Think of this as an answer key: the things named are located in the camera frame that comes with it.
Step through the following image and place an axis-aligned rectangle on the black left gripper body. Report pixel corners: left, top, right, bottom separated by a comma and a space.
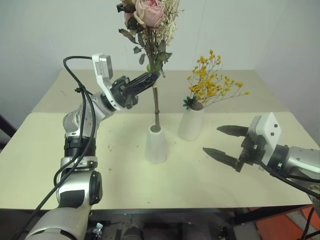
110, 76, 140, 110

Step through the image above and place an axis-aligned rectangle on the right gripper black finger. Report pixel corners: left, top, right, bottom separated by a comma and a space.
202, 147, 241, 169
216, 124, 250, 139

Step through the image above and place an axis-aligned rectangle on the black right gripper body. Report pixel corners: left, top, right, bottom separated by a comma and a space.
235, 126, 266, 174

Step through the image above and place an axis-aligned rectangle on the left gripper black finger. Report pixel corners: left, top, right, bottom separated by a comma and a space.
129, 81, 158, 98
126, 72, 161, 88

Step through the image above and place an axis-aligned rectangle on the dried pink rose bouquet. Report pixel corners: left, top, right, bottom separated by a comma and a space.
116, 0, 186, 132

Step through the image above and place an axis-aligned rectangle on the yellow dried flower bouquet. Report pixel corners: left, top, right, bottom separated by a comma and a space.
183, 49, 252, 111

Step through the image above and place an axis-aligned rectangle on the white tapered ceramic vase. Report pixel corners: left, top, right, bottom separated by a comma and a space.
145, 124, 169, 165
177, 105, 205, 141

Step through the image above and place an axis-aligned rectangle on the dark rounded shape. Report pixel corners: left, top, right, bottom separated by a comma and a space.
121, 226, 146, 240

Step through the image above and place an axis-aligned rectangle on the dark furniture edge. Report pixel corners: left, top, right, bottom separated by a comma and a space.
0, 113, 19, 151

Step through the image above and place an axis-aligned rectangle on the small silver metal clip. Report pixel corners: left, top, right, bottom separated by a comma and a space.
91, 222, 104, 235

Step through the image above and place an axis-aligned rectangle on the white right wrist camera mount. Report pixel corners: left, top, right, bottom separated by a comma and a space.
246, 112, 283, 166

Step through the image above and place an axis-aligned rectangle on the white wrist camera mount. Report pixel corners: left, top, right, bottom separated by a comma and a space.
246, 112, 283, 166
91, 52, 119, 111

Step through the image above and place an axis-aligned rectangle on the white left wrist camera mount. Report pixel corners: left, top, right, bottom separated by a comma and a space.
91, 52, 119, 111

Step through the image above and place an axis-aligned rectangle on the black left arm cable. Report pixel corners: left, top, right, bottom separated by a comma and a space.
9, 56, 98, 240

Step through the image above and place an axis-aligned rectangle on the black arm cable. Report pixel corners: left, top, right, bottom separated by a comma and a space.
256, 159, 320, 240
9, 56, 98, 240

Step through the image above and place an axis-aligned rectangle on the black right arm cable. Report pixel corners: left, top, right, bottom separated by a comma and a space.
256, 159, 320, 240

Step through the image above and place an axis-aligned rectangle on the black table frame bar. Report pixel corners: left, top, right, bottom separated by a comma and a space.
88, 204, 315, 227

